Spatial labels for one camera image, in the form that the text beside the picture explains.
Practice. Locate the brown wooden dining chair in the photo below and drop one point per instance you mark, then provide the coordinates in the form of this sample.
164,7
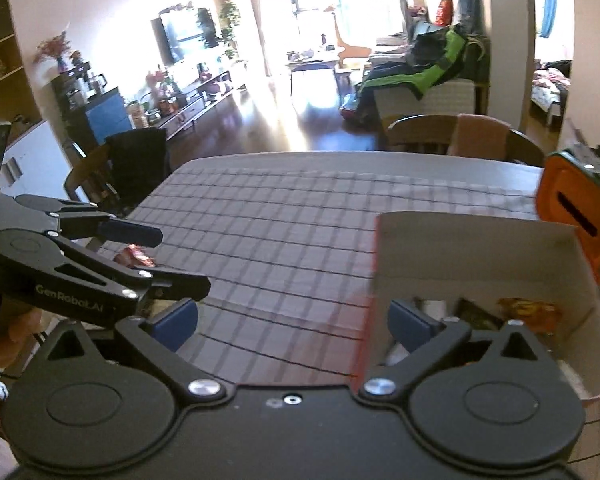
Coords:
420,135

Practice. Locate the orange cardboard box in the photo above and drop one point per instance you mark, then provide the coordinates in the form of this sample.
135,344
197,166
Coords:
480,255

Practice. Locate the wooden bookshelf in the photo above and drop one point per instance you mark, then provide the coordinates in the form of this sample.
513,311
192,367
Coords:
5,45

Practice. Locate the tall potted plant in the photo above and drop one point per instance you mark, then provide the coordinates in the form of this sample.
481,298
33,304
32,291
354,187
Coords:
230,25

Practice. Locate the blue cabinet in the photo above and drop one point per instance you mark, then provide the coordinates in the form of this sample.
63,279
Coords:
107,115

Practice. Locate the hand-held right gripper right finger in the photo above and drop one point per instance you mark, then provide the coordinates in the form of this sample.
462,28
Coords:
412,322

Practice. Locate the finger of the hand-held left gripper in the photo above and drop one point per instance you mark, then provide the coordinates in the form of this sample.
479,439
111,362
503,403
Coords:
180,286
130,232

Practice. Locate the dark red chip packet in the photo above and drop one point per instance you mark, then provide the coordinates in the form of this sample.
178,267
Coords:
135,256

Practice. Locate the white checked tablecloth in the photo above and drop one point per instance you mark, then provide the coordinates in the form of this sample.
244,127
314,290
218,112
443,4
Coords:
280,210

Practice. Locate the red orange snack packet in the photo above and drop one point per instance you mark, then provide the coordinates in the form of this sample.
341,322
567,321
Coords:
530,312

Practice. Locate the black garment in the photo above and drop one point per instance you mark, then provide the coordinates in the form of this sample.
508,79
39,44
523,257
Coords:
137,165

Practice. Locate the coffee table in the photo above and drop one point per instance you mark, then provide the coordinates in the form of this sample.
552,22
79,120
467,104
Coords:
315,67

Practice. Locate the red cushion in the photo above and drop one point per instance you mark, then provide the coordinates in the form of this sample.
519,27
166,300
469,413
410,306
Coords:
444,11

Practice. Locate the television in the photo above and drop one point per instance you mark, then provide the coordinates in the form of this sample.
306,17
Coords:
185,35

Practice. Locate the orange green tissue box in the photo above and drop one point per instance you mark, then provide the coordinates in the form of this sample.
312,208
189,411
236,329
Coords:
570,200

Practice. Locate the white television cabinet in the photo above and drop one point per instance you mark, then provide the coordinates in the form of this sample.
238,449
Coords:
200,97

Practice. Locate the wooden giraffe figure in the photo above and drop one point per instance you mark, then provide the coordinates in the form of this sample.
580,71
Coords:
345,42

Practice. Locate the red flower arrangement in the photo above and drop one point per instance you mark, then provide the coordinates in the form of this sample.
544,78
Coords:
159,82

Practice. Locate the tan cloth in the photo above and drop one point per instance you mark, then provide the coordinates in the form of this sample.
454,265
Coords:
480,135

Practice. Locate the bed with pink bedding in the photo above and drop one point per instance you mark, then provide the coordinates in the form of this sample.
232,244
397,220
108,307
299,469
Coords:
550,85

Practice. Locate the person's left hand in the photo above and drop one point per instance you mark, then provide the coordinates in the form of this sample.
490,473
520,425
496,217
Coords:
15,332

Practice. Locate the sofa with crochet cover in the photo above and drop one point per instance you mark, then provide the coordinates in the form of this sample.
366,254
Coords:
445,100

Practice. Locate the pink flowers in vase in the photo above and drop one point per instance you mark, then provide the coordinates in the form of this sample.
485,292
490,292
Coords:
55,50

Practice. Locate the black green jacket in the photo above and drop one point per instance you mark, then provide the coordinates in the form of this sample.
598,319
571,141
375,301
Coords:
420,72

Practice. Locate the black coffee machine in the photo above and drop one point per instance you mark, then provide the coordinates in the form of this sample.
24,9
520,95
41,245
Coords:
80,82

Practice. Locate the dark cushion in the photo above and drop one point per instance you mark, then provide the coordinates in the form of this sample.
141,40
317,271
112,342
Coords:
467,7

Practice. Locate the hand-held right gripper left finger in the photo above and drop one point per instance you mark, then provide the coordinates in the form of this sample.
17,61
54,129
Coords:
172,320

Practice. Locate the silver brown chocolate bar wrapper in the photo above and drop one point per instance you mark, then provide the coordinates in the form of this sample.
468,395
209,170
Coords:
475,314

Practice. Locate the dark wooden dining chair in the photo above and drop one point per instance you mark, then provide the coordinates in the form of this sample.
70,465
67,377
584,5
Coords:
87,180

